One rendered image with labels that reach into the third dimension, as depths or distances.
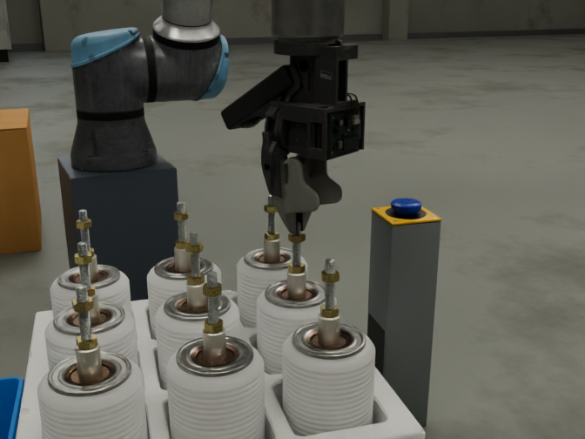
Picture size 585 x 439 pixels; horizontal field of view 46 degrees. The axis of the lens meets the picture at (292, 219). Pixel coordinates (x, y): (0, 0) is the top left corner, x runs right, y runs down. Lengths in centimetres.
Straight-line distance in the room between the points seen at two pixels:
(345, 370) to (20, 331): 81
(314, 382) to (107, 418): 20
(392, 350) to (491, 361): 31
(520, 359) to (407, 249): 42
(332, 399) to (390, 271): 26
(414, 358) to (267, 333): 25
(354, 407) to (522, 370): 55
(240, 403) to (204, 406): 3
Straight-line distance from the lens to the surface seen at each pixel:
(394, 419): 73
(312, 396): 69
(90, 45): 120
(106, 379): 67
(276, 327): 79
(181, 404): 68
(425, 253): 91
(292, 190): 74
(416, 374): 98
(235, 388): 65
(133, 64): 120
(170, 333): 77
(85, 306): 64
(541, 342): 131
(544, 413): 111
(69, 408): 65
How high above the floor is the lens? 59
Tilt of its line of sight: 18 degrees down
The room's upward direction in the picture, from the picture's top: straight up
